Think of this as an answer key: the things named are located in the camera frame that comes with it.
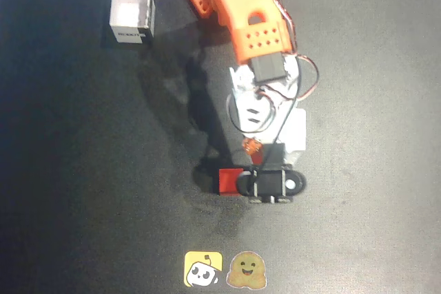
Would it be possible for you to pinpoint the red cube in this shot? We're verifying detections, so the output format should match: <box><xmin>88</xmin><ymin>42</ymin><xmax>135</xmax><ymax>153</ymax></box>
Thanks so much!
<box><xmin>217</xmin><ymin>167</ymin><xmax>245</xmax><ymax>197</ymax></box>

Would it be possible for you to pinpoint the white cardboard box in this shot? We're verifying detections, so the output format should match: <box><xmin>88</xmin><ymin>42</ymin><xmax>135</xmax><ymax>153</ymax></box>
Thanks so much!
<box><xmin>109</xmin><ymin>0</ymin><xmax>156</xmax><ymax>45</ymax></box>

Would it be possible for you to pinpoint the black table mat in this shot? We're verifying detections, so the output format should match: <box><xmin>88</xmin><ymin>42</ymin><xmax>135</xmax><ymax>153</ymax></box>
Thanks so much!
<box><xmin>0</xmin><ymin>0</ymin><xmax>441</xmax><ymax>294</ymax></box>

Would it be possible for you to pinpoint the hugging face emoji sticker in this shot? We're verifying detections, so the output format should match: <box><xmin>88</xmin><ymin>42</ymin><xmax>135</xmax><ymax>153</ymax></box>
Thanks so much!
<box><xmin>225</xmin><ymin>251</ymin><xmax>268</xmax><ymax>290</ymax></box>

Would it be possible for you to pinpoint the yellow robot sticker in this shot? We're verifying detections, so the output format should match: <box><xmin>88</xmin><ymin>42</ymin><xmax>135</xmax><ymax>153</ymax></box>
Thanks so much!
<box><xmin>183</xmin><ymin>251</ymin><xmax>224</xmax><ymax>288</ymax></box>

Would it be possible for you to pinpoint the black gripper-mounted camera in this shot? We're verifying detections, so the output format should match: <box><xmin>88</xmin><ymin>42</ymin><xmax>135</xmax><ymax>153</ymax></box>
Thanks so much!
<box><xmin>235</xmin><ymin>142</ymin><xmax>307</xmax><ymax>204</ymax></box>

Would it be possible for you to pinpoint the white and red cable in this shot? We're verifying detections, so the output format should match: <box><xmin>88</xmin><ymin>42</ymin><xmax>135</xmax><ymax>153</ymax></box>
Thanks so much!
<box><xmin>268</xmin><ymin>0</ymin><xmax>320</xmax><ymax>103</ymax></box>

